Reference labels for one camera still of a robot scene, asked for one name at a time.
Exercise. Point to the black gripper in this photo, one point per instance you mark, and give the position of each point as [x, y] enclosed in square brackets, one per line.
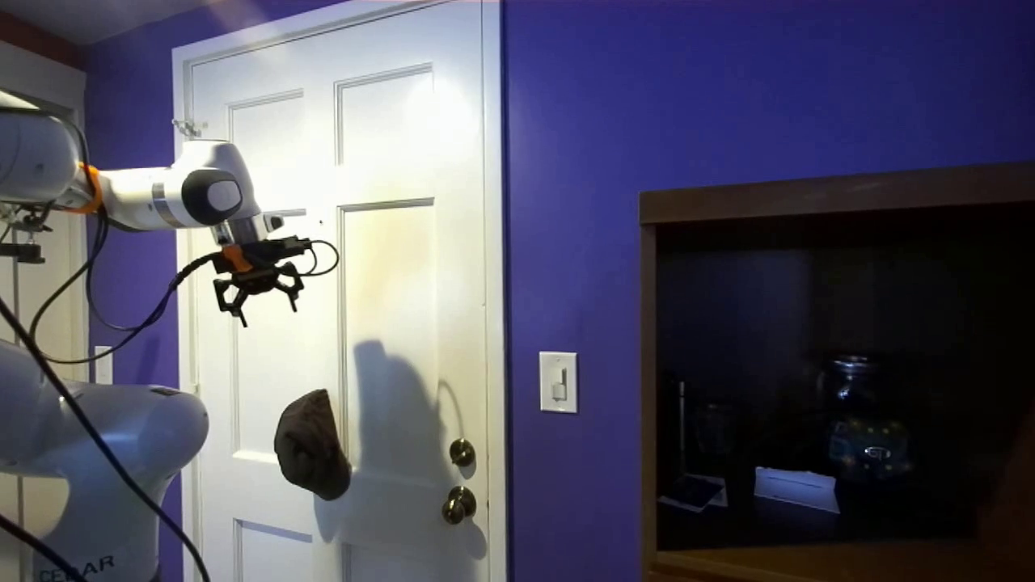
[260, 270]

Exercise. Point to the dark round door knob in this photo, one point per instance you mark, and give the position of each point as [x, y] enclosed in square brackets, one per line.
[457, 505]

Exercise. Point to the dark glass jar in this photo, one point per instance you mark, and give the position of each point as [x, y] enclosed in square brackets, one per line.
[868, 440]

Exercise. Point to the white light switch plate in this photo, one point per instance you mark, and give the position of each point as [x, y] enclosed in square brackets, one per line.
[557, 382]

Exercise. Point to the brown wooden cabinet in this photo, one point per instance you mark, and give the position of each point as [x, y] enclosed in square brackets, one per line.
[843, 194]

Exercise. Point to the white panel door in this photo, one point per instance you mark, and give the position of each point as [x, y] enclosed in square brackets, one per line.
[408, 215]

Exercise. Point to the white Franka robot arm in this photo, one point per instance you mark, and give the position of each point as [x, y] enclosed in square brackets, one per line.
[76, 440]

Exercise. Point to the black metal stand clamp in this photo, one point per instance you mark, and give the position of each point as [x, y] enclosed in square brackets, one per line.
[24, 232]

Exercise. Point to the dark flat object in cabinet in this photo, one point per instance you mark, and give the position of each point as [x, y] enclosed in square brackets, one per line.
[698, 490]

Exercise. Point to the white paper sheet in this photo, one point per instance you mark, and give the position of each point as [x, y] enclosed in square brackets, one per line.
[797, 490]

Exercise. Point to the dark round deadbolt lock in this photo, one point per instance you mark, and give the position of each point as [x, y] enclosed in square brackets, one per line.
[460, 454]

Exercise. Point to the silver door hook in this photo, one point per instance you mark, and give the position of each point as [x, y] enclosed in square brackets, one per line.
[192, 132]

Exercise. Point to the dark grey cap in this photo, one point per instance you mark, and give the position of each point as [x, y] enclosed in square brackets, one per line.
[312, 449]

